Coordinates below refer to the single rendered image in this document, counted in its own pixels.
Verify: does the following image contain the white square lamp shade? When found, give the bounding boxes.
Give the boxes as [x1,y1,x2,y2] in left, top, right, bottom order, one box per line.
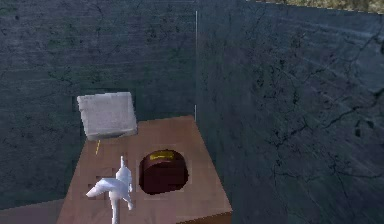
[76,91,139,142]

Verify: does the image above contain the brown wooden side table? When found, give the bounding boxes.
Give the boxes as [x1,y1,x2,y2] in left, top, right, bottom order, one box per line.
[55,114,234,224]

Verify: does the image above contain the white bird statue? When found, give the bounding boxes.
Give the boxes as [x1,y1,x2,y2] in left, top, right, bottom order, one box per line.
[85,155,135,224]

